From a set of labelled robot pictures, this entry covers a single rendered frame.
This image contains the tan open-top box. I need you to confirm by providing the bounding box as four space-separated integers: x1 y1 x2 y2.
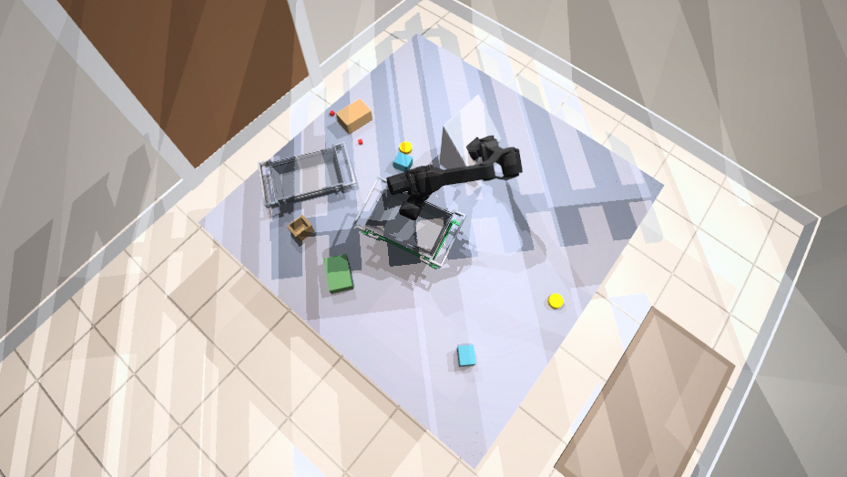
286 215 315 243

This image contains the green plastic tray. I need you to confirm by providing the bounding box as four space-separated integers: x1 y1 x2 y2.
361 219 460 269

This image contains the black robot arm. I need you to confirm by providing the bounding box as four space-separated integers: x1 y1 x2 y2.
386 135 523 197

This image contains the green rectangular block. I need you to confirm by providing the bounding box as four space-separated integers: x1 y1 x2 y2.
324 254 353 294

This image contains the tan cardboard box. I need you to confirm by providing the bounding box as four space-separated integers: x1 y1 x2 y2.
336 99 372 135

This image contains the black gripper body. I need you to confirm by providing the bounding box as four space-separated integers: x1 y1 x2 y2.
399 194 428 220

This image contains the teal cube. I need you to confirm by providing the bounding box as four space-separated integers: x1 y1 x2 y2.
393 152 413 172
457 345 475 367

